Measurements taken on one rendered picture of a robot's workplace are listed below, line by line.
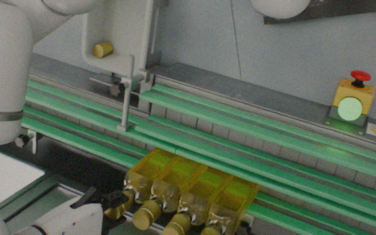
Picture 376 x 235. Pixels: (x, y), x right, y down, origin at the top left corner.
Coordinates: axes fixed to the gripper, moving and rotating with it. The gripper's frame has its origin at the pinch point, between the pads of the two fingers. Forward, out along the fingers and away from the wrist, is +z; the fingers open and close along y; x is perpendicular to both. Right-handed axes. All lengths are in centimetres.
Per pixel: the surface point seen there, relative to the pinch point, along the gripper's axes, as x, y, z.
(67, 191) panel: 22.5, -12.6, 7.8
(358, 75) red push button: -22, 26, 42
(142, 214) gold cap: -5.9, 2.1, 0.8
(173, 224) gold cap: -10.8, 2.0, 3.2
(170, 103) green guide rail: 5.6, 13.9, 18.5
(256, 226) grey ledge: -13.7, -12.1, 32.0
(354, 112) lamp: -24.2, 19.7, 37.6
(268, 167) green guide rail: -15.1, 6.7, 26.0
